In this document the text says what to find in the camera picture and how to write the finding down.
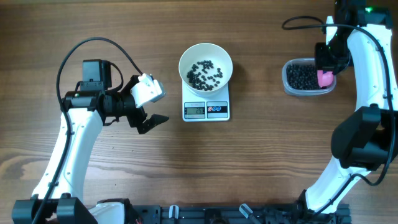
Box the black beans in container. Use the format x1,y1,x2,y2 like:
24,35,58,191
286,64,320,90

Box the clear plastic container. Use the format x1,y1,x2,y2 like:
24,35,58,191
282,58,336,96

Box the pink scoop blue handle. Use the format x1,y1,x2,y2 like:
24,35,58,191
317,70,334,88

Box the black beans in bowl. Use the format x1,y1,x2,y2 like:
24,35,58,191
185,60,226,91

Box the black mounting rail base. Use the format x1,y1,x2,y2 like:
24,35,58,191
90,195,352,224

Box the white bowl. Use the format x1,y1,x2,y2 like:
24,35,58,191
178,43,233,95

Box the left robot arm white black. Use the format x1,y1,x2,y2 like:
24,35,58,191
12,59,168,223

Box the white digital kitchen scale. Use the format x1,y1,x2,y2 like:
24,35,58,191
182,83,230,122

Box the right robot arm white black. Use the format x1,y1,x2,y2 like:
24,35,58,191
304,1,397,218

